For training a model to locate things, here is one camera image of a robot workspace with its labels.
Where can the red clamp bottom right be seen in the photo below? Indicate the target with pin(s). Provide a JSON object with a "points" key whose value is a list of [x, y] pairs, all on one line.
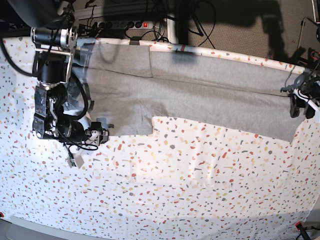
{"points": [[302, 231]]}

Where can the black table clamp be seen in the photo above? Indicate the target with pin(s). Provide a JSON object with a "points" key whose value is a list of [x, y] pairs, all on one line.
{"points": [[135, 41]]}

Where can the grey table frame leg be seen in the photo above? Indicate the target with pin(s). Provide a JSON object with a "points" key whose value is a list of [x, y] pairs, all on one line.
{"points": [[171, 31]]}

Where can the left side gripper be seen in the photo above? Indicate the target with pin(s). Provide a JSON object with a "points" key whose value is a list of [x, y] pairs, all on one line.
{"points": [[305, 90]]}

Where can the terrazzo pattern tablecloth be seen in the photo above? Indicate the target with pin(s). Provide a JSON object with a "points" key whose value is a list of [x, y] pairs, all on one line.
{"points": [[187, 180]]}

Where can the black robot arm right side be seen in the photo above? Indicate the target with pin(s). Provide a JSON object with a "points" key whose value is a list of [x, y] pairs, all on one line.
{"points": [[54, 33]]}

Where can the white power strip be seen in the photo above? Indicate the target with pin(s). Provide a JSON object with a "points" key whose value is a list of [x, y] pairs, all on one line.
{"points": [[121, 25]]}

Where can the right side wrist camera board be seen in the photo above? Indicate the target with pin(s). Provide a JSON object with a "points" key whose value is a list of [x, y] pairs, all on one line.
{"points": [[75, 159]]}

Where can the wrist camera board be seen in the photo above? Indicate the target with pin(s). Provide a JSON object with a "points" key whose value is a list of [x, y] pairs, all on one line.
{"points": [[312, 109], [75, 159]]}

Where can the thin metal stand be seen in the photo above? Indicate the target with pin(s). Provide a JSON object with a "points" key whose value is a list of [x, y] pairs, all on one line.
{"points": [[302, 26]]}

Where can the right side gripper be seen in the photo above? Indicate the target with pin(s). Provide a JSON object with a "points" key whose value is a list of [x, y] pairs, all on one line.
{"points": [[74, 134]]}

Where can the grey T-shirt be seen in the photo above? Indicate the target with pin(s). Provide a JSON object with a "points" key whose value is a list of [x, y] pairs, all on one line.
{"points": [[131, 84]]}

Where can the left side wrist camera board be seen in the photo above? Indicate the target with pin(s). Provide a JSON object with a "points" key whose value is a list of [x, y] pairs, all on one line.
{"points": [[312, 109]]}

